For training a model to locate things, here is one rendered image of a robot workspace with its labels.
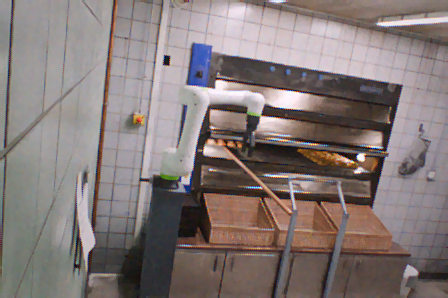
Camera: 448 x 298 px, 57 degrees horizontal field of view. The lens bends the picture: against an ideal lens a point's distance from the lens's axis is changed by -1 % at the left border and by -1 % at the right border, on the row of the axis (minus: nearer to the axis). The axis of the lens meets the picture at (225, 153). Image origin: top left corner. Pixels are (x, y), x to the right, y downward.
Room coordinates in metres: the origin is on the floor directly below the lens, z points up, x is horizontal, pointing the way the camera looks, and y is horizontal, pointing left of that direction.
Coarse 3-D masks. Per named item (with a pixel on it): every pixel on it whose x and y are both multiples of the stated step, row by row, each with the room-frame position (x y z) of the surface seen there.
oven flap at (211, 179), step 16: (208, 176) 3.64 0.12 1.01; (224, 176) 3.68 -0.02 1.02; (240, 176) 3.73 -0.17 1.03; (256, 176) 3.78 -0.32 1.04; (304, 176) 3.94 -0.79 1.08; (320, 176) 3.99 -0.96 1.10; (304, 192) 3.86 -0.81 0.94; (320, 192) 3.92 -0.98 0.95; (336, 192) 3.99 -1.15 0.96; (352, 192) 4.05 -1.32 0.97; (368, 192) 4.11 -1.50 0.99
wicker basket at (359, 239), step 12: (336, 204) 3.98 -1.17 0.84; (348, 204) 4.02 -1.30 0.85; (336, 216) 3.96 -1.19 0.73; (360, 216) 4.04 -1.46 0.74; (372, 216) 3.98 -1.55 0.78; (336, 228) 3.58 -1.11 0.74; (348, 228) 3.97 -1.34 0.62; (360, 228) 4.01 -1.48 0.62; (372, 228) 3.93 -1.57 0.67; (384, 228) 3.77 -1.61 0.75; (348, 240) 3.52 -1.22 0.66; (360, 240) 3.76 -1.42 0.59; (372, 240) 3.59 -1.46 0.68; (384, 240) 3.62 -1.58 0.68
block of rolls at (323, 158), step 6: (300, 150) 4.64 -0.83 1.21; (306, 150) 4.57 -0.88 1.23; (312, 150) 4.65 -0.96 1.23; (312, 156) 4.31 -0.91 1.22; (318, 156) 4.33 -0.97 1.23; (324, 156) 4.37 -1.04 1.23; (330, 156) 4.47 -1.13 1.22; (336, 156) 4.58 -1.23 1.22; (318, 162) 4.16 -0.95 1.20; (324, 162) 4.13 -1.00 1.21; (330, 162) 4.18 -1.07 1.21; (336, 162) 4.17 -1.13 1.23; (342, 162) 4.22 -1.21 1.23; (348, 162) 4.33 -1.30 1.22; (354, 162) 4.27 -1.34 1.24; (354, 168) 4.24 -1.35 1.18
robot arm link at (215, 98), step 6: (210, 90) 2.63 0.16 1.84; (216, 90) 2.67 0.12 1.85; (210, 96) 2.61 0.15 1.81; (216, 96) 2.64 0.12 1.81; (222, 96) 2.67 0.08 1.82; (228, 96) 2.69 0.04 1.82; (234, 96) 2.72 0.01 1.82; (240, 96) 2.74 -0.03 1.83; (210, 102) 2.63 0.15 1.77; (216, 102) 2.66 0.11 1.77; (222, 102) 2.68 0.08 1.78; (228, 102) 2.71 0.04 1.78; (234, 102) 2.73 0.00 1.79; (240, 102) 2.75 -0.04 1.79
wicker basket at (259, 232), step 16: (208, 208) 3.59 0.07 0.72; (224, 208) 3.63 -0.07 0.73; (240, 208) 3.67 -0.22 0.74; (256, 208) 3.72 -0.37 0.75; (208, 224) 3.27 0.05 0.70; (224, 224) 3.59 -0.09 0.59; (256, 224) 3.68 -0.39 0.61; (272, 224) 3.38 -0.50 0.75; (208, 240) 3.19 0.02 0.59; (224, 240) 3.20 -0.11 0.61; (240, 240) 3.23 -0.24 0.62; (256, 240) 3.27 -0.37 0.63; (272, 240) 3.30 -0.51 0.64
